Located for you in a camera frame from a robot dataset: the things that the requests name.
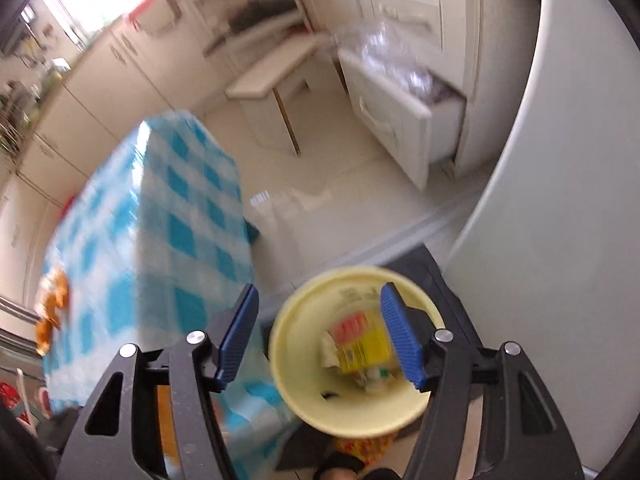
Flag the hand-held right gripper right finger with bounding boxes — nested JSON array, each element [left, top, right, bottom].
[[380, 282, 586, 480]]

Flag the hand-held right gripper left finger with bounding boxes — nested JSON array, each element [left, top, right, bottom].
[[55, 284, 260, 480]]

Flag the pale yellow trash bin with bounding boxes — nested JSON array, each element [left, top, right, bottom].
[[269, 266, 447, 437]]

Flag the yellow red packet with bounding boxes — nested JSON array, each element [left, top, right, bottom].
[[327, 310, 397, 377]]

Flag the red yellow patterned cloth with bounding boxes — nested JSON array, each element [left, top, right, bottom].
[[334, 434, 397, 467]]

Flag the blue checkered tablecloth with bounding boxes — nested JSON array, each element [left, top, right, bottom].
[[38, 109, 302, 478]]

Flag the white open drawer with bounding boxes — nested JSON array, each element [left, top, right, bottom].
[[337, 46, 469, 192]]

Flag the white refrigerator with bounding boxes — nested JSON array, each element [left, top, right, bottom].
[[445, 0, 640, 472]]

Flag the red patterned cushion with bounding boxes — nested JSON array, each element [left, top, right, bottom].
[[0, 381, 34, 424]]

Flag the small white side table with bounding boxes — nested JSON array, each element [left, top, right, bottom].
[[225, 39, 322, 156]]

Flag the white kitchen cabinets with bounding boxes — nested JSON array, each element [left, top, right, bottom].
[[0, 0, 221, 291]]

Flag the clear plastic bags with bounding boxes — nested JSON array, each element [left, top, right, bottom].
[[332, 20, 437, 107]]

